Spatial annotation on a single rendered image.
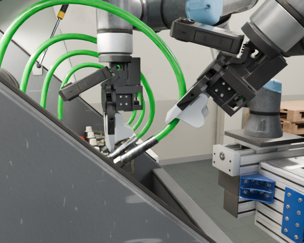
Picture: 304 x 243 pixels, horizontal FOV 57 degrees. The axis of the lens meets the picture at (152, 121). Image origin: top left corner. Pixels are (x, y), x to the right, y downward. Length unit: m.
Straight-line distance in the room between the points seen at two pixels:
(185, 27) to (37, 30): 0.61
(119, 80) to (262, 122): 0.72
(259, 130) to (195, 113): 0.72
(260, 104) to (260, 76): 0.72
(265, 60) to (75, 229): 0.34
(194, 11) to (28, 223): 0.47
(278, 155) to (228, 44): 0.85
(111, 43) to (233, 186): 0.80
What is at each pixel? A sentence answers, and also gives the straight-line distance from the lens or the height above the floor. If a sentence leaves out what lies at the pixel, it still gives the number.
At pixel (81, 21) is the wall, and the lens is 3.48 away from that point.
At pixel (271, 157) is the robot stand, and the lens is 1.22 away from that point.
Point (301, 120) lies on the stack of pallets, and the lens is 3.76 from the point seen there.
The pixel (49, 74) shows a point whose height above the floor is 1.29.
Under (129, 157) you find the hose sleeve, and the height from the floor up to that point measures 1.14.
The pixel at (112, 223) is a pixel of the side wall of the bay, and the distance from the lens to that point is 0.31.
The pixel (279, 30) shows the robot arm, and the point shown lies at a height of 1.35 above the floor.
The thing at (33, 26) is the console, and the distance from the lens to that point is 0.98.
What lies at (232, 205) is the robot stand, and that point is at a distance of 1.22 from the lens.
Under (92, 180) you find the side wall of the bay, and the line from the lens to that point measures 0.29.
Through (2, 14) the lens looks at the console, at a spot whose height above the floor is 1.46.
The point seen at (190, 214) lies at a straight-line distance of 0.74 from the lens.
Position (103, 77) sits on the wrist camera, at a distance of 0.59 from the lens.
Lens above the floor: 1.30
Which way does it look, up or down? 10 degrees down
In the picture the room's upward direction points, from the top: straight up
